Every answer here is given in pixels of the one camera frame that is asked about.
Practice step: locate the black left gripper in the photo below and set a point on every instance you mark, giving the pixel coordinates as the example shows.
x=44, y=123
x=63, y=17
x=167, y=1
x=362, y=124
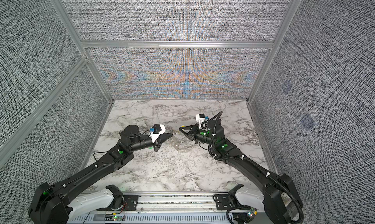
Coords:
x=157, y=144

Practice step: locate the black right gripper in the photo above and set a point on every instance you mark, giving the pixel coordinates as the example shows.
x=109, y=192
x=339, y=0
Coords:
x=193, y=134

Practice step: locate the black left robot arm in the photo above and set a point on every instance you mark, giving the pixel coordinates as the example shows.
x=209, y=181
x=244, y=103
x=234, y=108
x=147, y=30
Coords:
x=60, y=203

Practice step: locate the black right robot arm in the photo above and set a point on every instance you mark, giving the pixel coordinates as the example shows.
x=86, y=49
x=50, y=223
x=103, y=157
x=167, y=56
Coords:
x=282, y=202

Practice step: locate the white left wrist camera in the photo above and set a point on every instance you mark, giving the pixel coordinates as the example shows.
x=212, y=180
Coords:
x=156, y=131

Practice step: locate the aluminium front rail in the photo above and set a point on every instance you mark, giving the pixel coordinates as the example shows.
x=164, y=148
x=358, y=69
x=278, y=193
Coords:
x=175, y=202

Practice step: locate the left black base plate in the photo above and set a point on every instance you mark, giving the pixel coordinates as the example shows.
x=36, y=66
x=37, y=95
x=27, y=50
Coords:
x=125, y=202

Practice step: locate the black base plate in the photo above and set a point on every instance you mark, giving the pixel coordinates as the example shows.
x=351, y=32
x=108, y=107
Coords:
x=125, y=202
x=227, y=201

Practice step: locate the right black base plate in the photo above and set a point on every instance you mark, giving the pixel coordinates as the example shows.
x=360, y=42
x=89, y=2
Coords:
x=227, y=201

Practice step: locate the slotted grey cable duct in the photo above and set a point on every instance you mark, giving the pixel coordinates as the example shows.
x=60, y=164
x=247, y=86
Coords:
x=151, y=218

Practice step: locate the aluminium enclosure frame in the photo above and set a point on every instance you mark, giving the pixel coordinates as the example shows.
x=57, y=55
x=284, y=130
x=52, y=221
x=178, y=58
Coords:
x=76, y=72

